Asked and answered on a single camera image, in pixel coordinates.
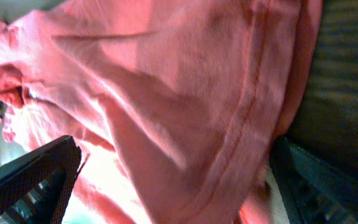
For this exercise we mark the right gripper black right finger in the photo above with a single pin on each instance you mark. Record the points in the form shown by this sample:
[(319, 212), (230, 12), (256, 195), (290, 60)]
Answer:
[(313, 189)]

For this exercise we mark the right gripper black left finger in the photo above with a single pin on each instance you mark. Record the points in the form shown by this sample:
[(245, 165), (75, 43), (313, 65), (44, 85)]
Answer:
[(36, 187)]

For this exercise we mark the orange McKinney Boyd soccer t-shirt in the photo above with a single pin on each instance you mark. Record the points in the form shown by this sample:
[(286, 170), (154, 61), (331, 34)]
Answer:
[(177, 103)]

